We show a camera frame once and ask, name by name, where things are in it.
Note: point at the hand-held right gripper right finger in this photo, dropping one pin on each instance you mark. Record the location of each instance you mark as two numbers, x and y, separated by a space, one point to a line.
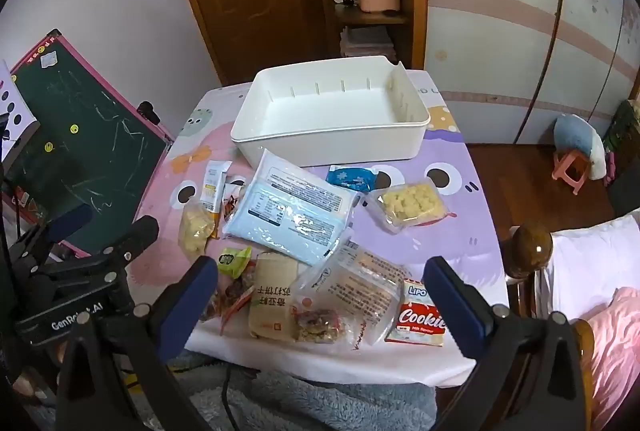
452 303

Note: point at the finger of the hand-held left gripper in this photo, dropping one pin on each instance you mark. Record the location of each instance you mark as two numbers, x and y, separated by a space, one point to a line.
135 236
70 221

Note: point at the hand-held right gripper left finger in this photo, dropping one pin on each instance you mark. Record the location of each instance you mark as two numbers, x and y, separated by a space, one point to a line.
200 293

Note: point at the dark red candy packet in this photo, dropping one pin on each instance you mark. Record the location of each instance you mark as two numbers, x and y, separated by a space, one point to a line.
232 296

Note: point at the red white cookie packet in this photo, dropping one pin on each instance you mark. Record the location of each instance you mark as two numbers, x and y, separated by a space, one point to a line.
415 321

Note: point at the small green pastry packet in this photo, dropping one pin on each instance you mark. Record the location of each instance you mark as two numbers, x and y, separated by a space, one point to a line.
234 258

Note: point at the small yellow puff packet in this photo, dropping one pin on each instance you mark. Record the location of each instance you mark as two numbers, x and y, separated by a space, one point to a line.
195 231

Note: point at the beige cracker packet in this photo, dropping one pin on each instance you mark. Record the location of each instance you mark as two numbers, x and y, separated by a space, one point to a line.
272 296

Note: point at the white orange snack packet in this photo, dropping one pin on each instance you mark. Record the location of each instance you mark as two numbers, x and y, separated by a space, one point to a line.
212 186

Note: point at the clear printed snack bag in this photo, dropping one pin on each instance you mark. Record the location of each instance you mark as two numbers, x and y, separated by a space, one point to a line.
360 291

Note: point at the brown red snack packet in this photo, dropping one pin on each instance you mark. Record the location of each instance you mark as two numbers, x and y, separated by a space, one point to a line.
233 201

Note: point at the clear yellow cracker packet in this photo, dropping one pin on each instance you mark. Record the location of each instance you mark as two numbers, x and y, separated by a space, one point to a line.
410 203

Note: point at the clear nut bar packet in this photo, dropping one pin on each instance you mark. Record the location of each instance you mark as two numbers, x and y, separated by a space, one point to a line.
320 326

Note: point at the large light blue packet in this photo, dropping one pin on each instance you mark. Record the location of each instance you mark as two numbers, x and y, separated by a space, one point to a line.
295 211

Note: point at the small blue snack packet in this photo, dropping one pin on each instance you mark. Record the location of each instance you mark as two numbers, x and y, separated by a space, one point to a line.
350 177

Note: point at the white plastic bin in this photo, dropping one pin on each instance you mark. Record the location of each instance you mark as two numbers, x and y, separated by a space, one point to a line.
325 116

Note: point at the person's left hand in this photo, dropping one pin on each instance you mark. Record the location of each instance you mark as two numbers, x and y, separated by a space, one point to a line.
25 386

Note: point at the black easel knob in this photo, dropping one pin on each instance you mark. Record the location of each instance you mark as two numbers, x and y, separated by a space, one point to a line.
148 112

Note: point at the white dotted paper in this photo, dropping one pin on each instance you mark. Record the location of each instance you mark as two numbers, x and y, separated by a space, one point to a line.
12 106

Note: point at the white bed sheet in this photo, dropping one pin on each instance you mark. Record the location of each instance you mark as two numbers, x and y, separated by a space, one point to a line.
590 256

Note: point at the grey fleece cloth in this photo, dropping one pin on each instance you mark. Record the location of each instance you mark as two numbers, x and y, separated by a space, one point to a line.
300 403

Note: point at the pink blanket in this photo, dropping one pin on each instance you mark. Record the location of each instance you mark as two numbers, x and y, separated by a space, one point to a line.
620 351

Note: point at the pink plastic stool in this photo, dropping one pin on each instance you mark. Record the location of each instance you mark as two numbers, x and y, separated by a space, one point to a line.
570 171

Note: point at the dark cushion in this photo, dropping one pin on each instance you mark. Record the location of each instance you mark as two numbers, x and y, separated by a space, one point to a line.
625 193

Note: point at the blue white plush toy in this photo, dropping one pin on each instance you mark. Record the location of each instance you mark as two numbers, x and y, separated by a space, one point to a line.
575 136

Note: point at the green patterned bag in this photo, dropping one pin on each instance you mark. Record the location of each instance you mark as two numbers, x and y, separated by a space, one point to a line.
622 126

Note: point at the floral sliding wardrobe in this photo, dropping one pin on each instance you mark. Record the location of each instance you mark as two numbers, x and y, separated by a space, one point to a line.
500 61

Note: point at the stack of folded towels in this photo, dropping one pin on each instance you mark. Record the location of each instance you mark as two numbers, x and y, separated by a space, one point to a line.
365 42

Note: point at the green chalkboard pink frame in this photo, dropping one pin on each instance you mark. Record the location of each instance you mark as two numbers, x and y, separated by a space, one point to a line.
75 136

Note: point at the wooden bed post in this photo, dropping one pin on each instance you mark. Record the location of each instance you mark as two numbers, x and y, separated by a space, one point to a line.
530 246

